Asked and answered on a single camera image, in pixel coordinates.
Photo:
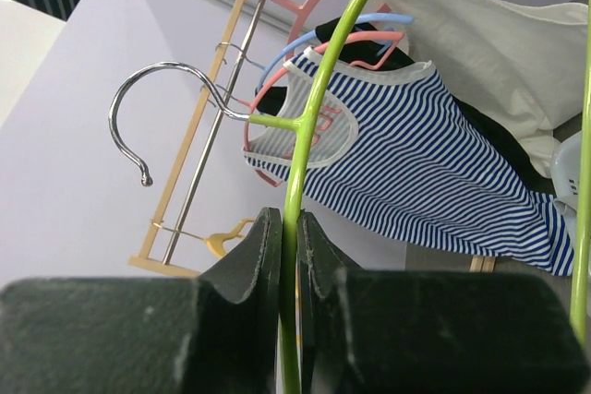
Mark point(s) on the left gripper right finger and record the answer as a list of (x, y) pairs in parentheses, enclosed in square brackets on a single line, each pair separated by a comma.
[(387, 331)]

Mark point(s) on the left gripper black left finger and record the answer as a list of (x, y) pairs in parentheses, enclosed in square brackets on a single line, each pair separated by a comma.
[(216, 333)]

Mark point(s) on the yellow hanger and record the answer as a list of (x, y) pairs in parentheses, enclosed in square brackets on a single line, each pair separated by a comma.
[(216, 241)]

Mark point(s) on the pink wavy hanger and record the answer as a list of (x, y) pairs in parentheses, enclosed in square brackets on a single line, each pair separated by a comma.
[(392, 36)]

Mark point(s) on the blue striped tank top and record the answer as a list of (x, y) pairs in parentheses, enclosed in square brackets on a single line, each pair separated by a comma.
[(395, 155)]

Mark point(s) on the lime green hanger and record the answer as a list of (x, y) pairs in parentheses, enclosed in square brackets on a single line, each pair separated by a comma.
[(283, 149)]

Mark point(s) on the white tank top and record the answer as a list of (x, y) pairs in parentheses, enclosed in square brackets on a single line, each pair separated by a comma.
[(522, 66)]

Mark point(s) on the light blue hanger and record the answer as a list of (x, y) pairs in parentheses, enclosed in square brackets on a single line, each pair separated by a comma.
[(313, 35)]

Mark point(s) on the white plastic basket centre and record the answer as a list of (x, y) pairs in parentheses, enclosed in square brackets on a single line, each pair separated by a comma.
[(565, 173)]

